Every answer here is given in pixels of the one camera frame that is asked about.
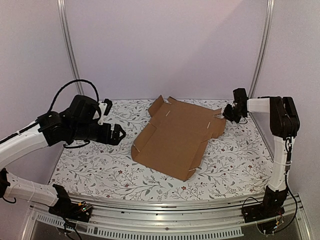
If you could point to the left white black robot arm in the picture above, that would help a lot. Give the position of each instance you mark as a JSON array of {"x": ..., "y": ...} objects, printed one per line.
[{"x": 81, "y": 121}]

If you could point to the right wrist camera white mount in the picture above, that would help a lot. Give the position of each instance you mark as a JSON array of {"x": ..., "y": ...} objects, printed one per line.
[{"x": 240, "y": 96}]

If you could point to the aluminium front rail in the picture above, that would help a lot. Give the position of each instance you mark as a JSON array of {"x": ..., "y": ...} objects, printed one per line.
[{"x": 218, "y": 219}]

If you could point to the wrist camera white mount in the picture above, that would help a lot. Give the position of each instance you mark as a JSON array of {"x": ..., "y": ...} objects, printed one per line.
[
  {"x": 105, "y": 107},
  {"x": 240, "y": 96}
]

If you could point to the aluminium frame post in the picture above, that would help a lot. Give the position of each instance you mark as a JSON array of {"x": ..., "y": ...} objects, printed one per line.
[
  {"x": 263, "y": 47},
  {"x": 62, "y": 11}
]

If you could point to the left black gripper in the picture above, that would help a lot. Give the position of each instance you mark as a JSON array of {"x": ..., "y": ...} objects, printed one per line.
[{"x": 115, "y": 140}]

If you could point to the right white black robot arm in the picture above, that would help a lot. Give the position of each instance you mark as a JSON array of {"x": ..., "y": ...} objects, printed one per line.
[{"x": 284, "y": 124}]

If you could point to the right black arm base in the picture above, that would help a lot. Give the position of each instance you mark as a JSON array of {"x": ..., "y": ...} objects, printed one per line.
[{"x": 271, "y": 206}]

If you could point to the left aluminium frame post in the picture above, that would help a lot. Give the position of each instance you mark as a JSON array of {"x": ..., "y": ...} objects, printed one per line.
[{"x": 62, "y": 11}]

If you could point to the floral patterned table mat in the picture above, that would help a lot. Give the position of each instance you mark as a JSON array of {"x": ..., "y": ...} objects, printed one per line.
[{"x": 237, "y": 163}]

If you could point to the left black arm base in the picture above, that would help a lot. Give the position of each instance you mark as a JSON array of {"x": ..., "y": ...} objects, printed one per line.
[{"x": 65, "y": 208}]

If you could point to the brown cardboard box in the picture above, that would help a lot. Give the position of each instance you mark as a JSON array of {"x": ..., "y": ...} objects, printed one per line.
[{"x": 174, "y": 140}]

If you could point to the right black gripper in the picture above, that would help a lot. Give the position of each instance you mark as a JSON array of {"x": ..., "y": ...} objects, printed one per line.
[{"x": 231, "y": 112}]

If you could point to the right aluminium frame post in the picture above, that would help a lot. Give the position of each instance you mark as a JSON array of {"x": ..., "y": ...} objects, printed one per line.
[{"x": 263, "y": 47}]

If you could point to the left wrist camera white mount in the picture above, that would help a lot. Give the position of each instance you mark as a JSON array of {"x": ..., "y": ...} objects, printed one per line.
[{"x": 105, "y": 107}]

